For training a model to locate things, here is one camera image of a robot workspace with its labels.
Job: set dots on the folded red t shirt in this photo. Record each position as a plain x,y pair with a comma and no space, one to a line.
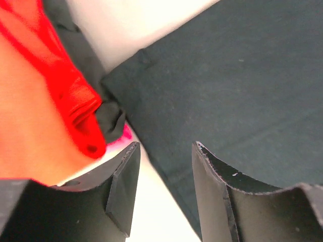
48,126

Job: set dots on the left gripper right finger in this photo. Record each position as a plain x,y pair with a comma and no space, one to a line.
235,207

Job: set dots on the folded pink t shirt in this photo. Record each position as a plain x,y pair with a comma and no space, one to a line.
122,141

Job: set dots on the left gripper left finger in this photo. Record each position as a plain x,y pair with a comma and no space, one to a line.
96,206

